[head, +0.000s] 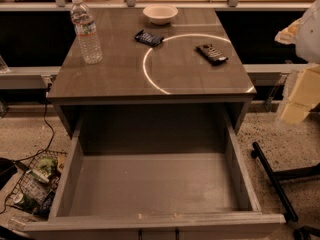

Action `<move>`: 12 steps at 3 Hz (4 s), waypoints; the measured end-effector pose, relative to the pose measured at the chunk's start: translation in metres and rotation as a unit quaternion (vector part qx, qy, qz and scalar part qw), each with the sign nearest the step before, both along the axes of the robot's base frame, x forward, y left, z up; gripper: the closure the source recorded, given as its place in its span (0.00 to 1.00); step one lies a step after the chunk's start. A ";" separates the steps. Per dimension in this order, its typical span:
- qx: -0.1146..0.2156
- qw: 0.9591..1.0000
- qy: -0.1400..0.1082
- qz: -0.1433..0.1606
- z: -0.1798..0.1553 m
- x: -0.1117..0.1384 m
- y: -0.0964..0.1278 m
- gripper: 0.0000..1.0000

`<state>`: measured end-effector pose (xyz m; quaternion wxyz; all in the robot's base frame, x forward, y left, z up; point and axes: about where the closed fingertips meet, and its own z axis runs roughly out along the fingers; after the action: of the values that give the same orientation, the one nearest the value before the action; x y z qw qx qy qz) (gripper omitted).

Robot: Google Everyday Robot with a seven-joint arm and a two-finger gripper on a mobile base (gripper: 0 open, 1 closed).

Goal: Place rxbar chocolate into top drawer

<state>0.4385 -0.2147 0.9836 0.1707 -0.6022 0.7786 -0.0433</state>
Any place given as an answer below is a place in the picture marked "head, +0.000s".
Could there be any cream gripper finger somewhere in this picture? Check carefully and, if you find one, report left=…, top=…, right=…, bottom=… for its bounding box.
left=280, top=64, right=320, bottom=125
left=275, top=19, right=300, bottom=45

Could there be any black rxbar chocolate bar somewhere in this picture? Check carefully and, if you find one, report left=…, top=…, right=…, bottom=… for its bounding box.
left=196, top=43, right=228, bottom=66

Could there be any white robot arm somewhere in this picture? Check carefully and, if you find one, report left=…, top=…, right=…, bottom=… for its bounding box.
left=275, top=0, right=320, bottom=125

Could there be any open grey top drawer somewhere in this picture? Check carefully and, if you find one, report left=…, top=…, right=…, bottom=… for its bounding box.
left=25, top=104, right=284, bottom=240

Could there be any white ceramic bowl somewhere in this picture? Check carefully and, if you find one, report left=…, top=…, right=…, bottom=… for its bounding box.
left=143, top=4, right=178, bottom=25

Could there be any black chair base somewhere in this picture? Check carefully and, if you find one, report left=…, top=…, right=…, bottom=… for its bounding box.
left=251, top=142, right=320, bottom=240

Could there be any dark blue snack bar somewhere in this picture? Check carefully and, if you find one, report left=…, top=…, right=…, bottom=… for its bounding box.
left=135, top=30, right=164, bottom=47

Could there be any clear plastic water bottle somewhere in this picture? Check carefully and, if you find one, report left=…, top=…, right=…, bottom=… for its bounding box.
left=70, top=0, right=103, bottom=64

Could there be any black power cable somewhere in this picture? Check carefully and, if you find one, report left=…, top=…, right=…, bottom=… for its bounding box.
left=0, top=82, right=56, bottom=215

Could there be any wire basket with items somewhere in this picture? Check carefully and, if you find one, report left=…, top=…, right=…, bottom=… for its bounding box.
left=5, top=150, right=67, bottom=218

